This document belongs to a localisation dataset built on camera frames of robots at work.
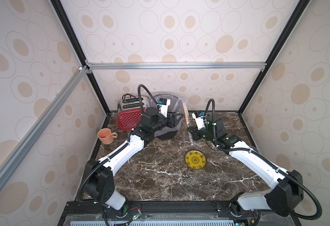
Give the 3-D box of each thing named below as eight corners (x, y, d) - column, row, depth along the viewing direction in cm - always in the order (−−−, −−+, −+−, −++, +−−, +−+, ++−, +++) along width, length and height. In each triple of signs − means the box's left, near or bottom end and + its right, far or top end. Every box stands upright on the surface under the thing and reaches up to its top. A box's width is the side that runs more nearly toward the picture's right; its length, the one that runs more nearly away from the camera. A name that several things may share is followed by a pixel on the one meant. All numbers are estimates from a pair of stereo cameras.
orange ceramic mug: (100, 144, 101) (95, 137, 94) (103, 135, 106) (99, 128, 99) (115, 144, 101) (111, 137, 94) (118, 135, 106) (114, 128, 99)
